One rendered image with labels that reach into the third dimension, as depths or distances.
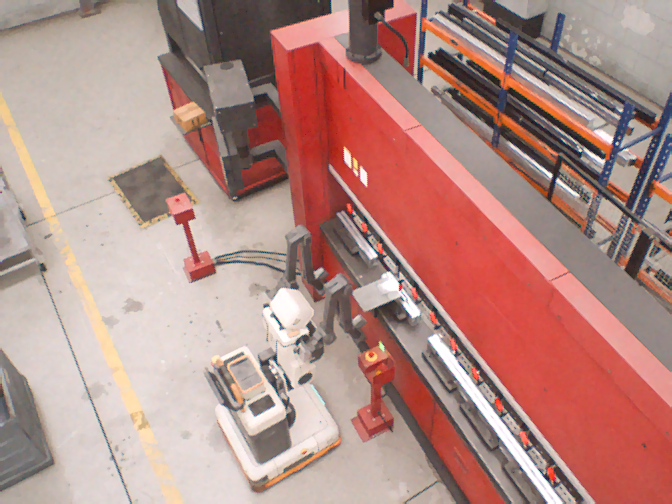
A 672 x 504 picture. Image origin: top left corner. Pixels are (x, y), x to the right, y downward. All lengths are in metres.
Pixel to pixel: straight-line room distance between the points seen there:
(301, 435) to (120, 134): 4.25
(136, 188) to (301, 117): 2.95
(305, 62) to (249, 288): 2.29
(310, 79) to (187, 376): 2.44
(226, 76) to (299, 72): 0.60
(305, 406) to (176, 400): 1.04
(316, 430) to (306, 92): 2.16
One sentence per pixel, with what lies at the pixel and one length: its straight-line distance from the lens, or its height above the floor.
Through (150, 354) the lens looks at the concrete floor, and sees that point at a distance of 5.30.
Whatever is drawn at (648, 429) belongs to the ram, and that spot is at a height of 2.09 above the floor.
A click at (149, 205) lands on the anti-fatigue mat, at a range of 6.44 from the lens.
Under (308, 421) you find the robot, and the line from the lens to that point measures 4.44.
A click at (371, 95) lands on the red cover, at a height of 2.30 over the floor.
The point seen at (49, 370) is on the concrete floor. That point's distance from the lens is 5.52.
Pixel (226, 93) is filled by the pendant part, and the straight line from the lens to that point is 4.15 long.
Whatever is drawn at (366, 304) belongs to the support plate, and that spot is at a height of 1.00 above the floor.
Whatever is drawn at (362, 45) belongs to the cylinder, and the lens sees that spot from 3.61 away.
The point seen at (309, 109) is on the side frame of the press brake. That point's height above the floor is 1.87.
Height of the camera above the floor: 4.20
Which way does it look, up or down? 48 degrees down
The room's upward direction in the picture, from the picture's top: 4 degrees counter-clockwise
